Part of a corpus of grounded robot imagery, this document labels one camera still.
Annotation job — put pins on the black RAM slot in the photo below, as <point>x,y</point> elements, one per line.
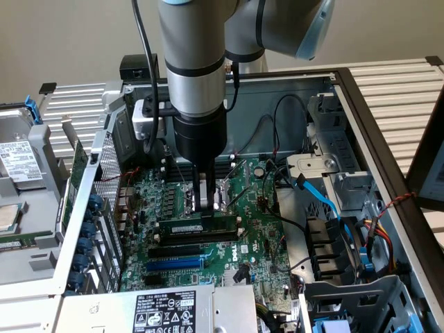
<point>197,236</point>
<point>197,240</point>
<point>182,175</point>
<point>182,167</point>
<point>182,163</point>
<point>182,171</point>

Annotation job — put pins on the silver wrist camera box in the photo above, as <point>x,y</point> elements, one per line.
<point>138,121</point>

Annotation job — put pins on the metal socket cover frame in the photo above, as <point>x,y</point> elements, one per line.
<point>247,170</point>

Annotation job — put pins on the long black expansion slot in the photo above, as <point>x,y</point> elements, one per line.
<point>173,251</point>

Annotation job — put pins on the blue card retainer clip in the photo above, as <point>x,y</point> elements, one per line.
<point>88,229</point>
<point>75,279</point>
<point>94,202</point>
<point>83,245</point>
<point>80,261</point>

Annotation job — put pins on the silver CPU chip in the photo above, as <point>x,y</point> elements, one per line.
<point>7,216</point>

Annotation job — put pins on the silver rear port stack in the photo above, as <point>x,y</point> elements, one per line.
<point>123,204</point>

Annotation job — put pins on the short black expansion slot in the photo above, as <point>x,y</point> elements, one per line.
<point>154,281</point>

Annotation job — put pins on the metal locking lever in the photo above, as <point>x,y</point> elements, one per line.
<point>243,198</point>
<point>180,172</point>

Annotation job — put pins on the black and silver PC case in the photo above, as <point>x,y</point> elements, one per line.
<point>374,138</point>

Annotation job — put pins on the black framed monitor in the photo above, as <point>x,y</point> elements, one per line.
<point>433,180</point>

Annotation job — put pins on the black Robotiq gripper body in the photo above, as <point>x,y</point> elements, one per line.
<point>201,138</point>

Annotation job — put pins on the black box with port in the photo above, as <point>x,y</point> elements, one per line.
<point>135,66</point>

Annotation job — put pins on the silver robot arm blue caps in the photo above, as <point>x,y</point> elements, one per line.
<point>194,41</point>

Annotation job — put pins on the green Dell motherboard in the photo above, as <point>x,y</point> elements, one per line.
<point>256,222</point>

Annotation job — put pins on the grey parts rack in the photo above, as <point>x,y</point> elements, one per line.
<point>38,145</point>

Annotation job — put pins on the metal CPU socket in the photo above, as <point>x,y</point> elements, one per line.
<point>187,201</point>

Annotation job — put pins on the black table end cap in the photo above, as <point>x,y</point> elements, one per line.
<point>47,88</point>
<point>435,60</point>

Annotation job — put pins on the silver hard disk white label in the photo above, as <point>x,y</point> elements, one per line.
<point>21,159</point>

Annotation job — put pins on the blue expansion slot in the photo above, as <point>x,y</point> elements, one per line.
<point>173,265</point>

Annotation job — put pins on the blue plastic block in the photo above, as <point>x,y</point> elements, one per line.
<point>333,327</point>

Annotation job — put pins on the black fan shroud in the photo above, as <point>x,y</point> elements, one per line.
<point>326,249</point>

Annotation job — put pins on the grey perforated disk bay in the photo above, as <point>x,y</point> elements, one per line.
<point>381,295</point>

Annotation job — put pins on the black graphics card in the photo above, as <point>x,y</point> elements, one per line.
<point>78,163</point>

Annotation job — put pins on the silver power supply with label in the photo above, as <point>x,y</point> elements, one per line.
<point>104,312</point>

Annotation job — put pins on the round coin battery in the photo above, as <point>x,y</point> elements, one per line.
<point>258,171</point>

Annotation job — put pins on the silver disk bay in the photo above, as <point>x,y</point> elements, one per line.
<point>347,180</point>

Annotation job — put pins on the green RAM stick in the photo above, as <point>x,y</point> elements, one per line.
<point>17,244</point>
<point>184,229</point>

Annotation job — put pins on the blue hard disk caddy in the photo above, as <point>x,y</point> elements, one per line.
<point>33,111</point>

